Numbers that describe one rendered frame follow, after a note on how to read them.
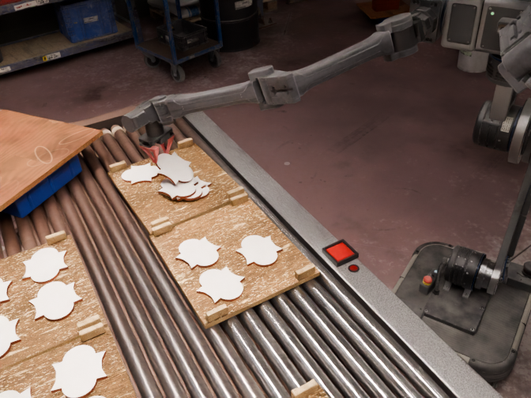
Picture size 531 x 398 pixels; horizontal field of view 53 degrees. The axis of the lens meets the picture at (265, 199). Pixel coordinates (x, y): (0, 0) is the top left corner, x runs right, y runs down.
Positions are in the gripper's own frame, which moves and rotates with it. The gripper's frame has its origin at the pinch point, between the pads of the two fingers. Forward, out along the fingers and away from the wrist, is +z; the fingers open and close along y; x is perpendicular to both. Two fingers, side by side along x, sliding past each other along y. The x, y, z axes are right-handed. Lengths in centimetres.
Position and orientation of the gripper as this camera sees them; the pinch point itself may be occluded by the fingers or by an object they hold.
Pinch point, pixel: (160, 156)
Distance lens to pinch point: 181.9
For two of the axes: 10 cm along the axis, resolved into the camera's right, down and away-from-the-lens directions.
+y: 5.0, -5.5, 6.7
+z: 0.7, 7.9, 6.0
